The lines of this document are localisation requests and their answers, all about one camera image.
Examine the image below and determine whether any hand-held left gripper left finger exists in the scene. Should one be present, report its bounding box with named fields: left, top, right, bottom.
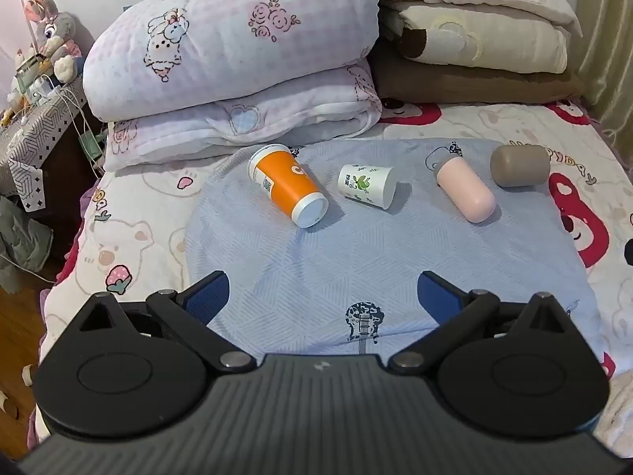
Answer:
left=64, top=270, right=256, bottom=370

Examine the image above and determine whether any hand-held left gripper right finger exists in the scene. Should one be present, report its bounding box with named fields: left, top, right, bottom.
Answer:
left=388, top=270, right=579, bottom=371

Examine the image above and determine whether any pink bottle grey cap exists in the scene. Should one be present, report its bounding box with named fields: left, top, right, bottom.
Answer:
left=426, top=152, right=496, bottom=224

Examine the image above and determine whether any white paper cup green print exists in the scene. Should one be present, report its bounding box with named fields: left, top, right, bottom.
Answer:
left=338, top=163, right=396, bottom=209

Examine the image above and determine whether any orange paper cup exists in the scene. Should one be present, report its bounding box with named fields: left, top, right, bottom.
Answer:
left=248, top=144, right=330, bottom=229

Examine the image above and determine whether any brown cup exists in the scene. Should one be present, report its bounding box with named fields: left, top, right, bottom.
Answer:
left=490, top=144, right=551, bottom=188

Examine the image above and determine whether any light blue cloth guitar print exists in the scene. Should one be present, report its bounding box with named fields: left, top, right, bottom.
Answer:
left=184, top=139, right=605, bottom=363

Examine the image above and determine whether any green face mask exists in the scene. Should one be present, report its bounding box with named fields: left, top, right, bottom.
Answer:
left=76, top=130, right=106, bottom=166

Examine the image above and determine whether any grey cloth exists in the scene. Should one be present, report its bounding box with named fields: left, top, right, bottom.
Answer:
left=0, top=195, right=54, bottom=288

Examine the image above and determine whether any brown folded blanket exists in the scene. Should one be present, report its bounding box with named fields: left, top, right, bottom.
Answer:
left=371, top=42, right=585, bottom=106

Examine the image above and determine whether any pink checkered folded quilt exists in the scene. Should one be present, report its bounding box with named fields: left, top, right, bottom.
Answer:
left=82, top=0, right=383, bottom=173

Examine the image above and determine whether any bedside table patterned cloth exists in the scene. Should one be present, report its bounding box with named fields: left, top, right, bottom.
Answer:
left=0, top=76, right=90, bottom=213

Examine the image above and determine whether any cream folded blanket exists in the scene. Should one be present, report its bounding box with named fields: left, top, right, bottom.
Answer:
left=380, top=0, right=569, bottom=74

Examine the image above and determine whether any grey plush rabbit toy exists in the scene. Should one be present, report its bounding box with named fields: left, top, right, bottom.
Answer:
left=25, top=0, right=82, bottom=83

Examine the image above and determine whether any beige curtain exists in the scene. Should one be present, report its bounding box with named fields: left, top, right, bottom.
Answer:
left=576, top=0, right=633, bottom=169

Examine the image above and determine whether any white cable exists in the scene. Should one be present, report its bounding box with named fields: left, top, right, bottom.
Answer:
left=37, top=74, right=102, bottom=179

